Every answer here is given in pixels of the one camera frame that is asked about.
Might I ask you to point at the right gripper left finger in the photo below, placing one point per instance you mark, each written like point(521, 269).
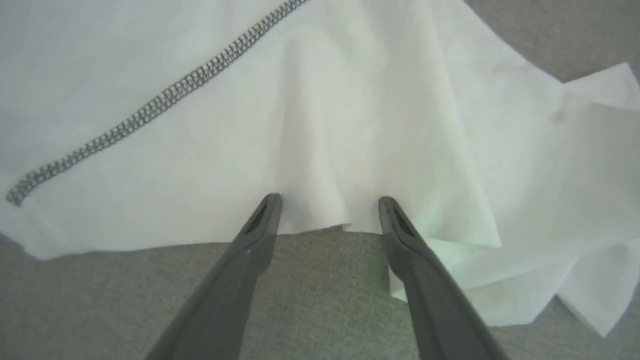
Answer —
point(220, 310)

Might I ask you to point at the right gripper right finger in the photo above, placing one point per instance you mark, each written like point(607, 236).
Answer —
point(440, 320)

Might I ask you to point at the white t-shirt with grey stitching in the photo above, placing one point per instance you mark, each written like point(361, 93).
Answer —
point(350, 100)

